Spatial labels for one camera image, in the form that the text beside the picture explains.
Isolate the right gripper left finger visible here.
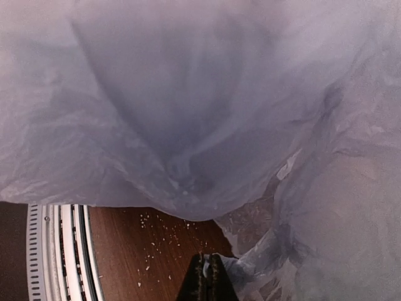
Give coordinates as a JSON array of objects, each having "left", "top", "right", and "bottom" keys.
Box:
[{"left": 176, "top": 253, "right": 207, "bottom": 301}]

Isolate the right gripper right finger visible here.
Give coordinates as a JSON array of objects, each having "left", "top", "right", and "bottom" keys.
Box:
[{"left": 206, "top": 254, "right": 239, "bottom": 301}]

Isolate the translucent blue plastic trash bag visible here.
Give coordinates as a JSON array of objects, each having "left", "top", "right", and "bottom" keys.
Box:
[{"left": 1, "top": 1, "right": 400, "bottom": 300}]

